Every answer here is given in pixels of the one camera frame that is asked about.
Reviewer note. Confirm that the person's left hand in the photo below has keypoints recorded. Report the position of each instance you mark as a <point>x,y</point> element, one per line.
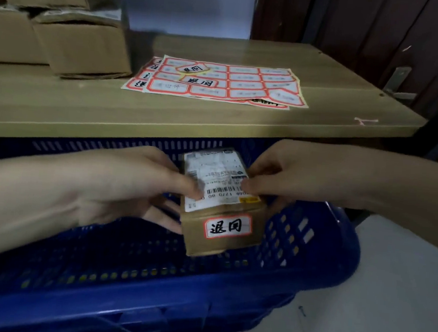
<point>126,178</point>

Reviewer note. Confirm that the person's right hand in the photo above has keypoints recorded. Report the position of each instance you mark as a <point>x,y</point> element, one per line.
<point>310,175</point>

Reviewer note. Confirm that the person's right thumb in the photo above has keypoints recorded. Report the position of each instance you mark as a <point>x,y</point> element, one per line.
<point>259,187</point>

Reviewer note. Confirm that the person's left thumb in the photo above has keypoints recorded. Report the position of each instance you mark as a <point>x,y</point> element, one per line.
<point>179,185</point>

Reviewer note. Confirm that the small labelled cardboard parcel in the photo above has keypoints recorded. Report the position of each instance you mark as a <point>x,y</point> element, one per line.
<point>221,229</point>

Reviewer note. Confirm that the person's right forearm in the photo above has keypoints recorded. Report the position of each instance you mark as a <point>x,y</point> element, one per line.
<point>411,196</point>

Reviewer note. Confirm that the person's left forearm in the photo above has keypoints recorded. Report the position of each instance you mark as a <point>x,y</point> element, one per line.
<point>24,200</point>

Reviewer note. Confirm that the large red-bordered sticker sheet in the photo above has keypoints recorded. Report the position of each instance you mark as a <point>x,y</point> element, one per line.
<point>245,84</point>

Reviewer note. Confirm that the blue plastic basket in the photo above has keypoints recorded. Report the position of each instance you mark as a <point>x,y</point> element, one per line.
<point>162,292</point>

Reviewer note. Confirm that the partly covered red-bordered sticker sheet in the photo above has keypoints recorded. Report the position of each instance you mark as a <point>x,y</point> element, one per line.
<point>138,80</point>

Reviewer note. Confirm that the cardboard box with torn flaps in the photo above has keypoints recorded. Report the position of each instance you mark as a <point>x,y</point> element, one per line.
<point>84,49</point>

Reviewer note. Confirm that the dark brown door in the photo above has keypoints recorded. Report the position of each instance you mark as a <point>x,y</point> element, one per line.
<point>360,35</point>

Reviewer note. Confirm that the plain cardboard box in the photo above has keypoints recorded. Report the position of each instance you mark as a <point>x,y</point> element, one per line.
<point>8,38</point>

